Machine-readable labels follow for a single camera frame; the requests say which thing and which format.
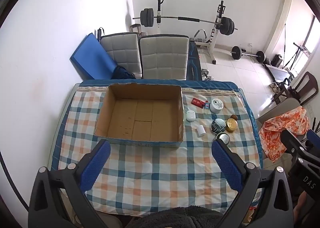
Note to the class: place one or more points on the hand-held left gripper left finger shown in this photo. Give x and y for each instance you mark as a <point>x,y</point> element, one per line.
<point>96,165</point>

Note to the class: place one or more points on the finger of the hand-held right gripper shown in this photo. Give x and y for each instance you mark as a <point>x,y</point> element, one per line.
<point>314,136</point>
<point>291,141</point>

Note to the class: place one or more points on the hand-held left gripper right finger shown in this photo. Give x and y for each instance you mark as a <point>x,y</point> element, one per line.
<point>226,165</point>

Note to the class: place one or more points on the silver round tin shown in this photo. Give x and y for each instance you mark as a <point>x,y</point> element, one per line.
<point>223,139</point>

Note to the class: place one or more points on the dark round tin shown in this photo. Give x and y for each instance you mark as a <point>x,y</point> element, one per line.
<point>218,126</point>

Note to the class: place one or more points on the gold round tin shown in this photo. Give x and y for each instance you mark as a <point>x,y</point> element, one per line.
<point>232,124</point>

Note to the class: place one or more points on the small white cylinder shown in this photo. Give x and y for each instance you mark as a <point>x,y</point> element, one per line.
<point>200,130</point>

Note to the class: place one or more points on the white round tin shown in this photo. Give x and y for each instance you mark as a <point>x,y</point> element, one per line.
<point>216,106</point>

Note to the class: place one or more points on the white earbud case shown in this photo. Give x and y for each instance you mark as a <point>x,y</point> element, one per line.
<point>190,115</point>

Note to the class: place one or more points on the cardboard box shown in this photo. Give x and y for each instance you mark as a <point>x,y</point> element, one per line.
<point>140,117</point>

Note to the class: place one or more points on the person's right forearm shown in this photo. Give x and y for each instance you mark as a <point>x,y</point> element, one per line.
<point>301,203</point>

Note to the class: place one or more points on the orange floral cloth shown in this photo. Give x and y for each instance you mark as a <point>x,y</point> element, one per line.
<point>280,130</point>

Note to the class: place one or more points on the brown wooden chair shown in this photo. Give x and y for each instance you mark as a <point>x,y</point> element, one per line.
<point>307,85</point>

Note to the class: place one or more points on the checked tablecloth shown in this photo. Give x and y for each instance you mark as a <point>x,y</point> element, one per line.
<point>150,168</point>

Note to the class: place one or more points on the pair of light shoes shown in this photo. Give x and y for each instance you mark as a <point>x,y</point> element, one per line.
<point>275,87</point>

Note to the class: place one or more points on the red flat packet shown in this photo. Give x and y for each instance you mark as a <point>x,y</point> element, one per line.
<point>197,102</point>

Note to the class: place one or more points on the black speaker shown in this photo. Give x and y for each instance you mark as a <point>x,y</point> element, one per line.
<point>276,60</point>

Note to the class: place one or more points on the black tripod stand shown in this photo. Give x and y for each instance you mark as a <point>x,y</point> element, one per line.
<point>297,52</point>

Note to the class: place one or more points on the chrome dumbbell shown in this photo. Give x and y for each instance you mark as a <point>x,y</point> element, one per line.
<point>208,75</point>

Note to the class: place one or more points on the dark blue cloth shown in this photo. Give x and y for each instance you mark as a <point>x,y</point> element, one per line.
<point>122,72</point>

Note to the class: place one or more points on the short barbell with black plates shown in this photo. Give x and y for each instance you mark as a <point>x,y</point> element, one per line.
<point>247,54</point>

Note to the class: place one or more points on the black and blue weight bench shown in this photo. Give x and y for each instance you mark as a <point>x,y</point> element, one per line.
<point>193,60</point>

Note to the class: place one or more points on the blue folded mat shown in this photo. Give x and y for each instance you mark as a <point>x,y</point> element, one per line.
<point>92,55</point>

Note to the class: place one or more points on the grey padded chair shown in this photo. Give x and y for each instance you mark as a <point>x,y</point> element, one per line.
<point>163,55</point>
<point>121,52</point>

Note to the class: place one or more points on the wooden stool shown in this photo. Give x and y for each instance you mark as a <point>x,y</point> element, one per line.
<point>136,29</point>

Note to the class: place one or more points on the long barbell with black plates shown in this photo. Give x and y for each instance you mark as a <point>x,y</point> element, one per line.
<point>190,19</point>

